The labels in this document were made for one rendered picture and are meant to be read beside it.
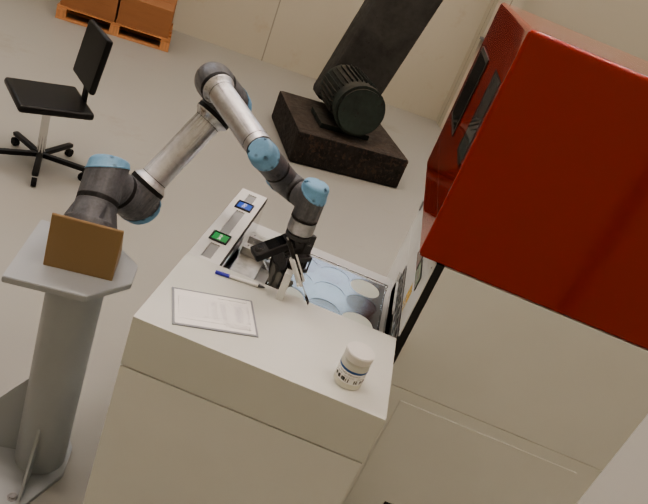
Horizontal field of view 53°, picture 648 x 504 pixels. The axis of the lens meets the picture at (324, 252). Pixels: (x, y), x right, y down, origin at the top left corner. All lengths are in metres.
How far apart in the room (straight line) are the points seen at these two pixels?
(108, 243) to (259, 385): 0.59
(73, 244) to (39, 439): 0.73
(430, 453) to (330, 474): 0.47
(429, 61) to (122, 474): 7.22
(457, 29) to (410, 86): 0.87
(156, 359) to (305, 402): 0.36
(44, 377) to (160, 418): 0.55
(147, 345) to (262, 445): 0.37
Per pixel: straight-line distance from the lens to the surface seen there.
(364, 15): 6.05
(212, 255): 1.87
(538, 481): 2.12
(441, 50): 8.47
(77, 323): 1.99
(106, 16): 7.27
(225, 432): 1.66
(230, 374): 1.54
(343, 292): 2.04
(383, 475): 2.12
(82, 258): 1.88
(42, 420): 2.26
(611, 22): 9.11
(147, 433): 1.74
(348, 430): 1.57
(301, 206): 1.72
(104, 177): 1.90
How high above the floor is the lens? 1.90
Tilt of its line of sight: 27 degrees down
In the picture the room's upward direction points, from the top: 23 degrees clockwise
